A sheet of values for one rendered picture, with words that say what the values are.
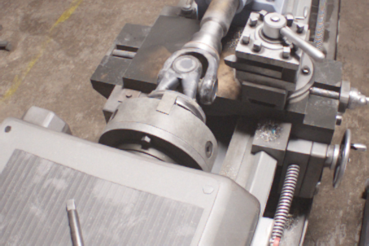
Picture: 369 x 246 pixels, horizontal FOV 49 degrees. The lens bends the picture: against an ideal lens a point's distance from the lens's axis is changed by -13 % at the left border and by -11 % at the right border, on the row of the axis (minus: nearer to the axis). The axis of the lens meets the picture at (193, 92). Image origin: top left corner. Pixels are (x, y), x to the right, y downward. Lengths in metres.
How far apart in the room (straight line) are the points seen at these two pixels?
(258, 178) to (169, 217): 0.64
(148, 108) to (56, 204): 0.34
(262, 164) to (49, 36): 2.27
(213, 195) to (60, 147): 0.26
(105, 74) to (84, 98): 1.19
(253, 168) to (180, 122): 0.41
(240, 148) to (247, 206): 0.64
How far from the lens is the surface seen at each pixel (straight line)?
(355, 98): 1.42
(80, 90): 2.74
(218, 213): 0.64
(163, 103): 0.92
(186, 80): 1.04
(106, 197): 0.67
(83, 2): 3.47
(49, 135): 0.77
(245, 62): 1.18
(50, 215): 0.68
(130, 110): 0.94
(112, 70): 1.51
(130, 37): 1.62
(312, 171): 1.44
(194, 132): 0.92
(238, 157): 1.30
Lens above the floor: 1.90
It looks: 47 degrees down
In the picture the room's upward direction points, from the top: 5 degrees counter-clockwise
